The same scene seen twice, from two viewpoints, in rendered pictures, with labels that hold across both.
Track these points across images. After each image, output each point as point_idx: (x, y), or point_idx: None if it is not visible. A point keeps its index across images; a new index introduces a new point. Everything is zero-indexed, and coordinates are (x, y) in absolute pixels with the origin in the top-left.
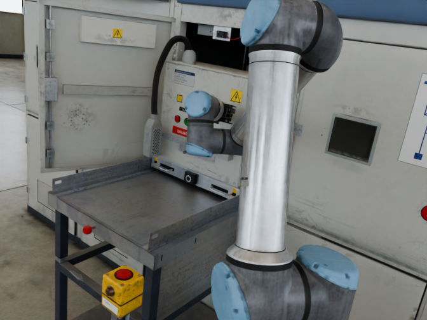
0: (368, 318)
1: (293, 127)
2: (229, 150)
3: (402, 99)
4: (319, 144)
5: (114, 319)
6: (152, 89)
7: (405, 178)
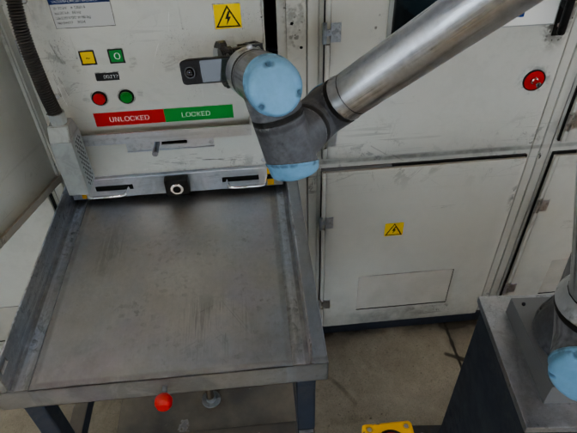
0: (463, 222)
1: None
2: (331, 136)
3: None
4: (373, 43)
5: None
6: (28, 65)
7: (502, 47)
